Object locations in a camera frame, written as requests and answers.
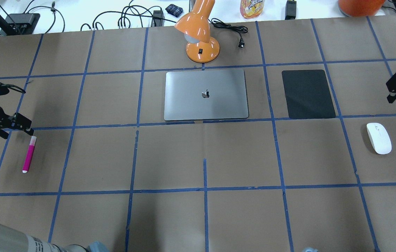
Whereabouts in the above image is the black mousepad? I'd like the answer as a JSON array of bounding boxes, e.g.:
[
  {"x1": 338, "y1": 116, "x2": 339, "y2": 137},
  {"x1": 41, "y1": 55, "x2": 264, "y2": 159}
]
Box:
[{"x1": 282, "y1": 70, "x2": 336, "y2": 119}]

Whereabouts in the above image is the dark blue small pouch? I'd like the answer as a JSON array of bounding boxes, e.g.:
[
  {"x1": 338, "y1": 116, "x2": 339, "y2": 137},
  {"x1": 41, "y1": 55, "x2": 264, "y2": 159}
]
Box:
[{"x1": 165, "y1": 4, "x2": 184, "y2": 18}]

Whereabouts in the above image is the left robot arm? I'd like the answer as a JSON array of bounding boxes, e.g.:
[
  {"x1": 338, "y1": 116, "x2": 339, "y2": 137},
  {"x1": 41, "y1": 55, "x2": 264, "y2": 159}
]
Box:
[{"x1": 0, "y1": 82, "x2": 107, "y2": 252}]

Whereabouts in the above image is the black lamp power cable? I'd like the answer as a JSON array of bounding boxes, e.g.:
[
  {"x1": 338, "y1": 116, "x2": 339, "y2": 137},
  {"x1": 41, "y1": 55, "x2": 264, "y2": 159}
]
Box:
[{"x1": 210, "y1": 18, "x2": 249, "y2": 49}]

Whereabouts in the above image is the white computer mouse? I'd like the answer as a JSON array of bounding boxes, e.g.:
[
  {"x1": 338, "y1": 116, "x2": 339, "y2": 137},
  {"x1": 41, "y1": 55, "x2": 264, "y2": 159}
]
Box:
[{"x1": 366, "y1": 122, "x2": 392, "y2": 155}]

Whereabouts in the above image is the yellow drink bottle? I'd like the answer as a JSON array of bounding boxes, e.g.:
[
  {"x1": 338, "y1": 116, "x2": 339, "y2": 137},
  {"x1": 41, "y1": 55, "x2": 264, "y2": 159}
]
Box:
[{"x1": 239, "y1": 0, "x2": 265, "y2": 19}]

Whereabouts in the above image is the silver laptop notebook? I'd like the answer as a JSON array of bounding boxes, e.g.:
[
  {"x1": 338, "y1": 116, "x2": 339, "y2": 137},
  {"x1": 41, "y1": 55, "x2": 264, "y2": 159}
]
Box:
[{"x1": 163, "y1": 68, "x2": 249, "y2": 121}]

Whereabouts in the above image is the black power adapter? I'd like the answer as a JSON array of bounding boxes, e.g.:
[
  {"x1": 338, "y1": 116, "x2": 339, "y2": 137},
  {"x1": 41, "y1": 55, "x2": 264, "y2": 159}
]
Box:
[{"x1": 284, "y1": 0, "x2": 297, "y2": 20}]

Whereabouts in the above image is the black box device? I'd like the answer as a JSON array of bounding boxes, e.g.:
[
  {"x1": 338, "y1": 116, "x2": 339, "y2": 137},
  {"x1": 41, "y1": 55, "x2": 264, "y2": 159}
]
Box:
[{"x1": 5, "y1": 13, "x2": 41, "y2": 35}]

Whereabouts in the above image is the orange desk lamp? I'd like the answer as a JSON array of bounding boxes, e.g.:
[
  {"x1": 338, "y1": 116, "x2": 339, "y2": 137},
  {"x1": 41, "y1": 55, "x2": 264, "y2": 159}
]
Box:
[{"x1": 174, "y1": 0, "x2": 220, "y2": 63}]

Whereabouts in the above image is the pink highlighter pen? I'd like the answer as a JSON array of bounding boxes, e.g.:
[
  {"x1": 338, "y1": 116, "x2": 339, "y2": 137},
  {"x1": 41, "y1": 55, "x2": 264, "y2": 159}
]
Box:
[{"x1": 22, "y1": 136, "x2": 37, "y2": 174}]

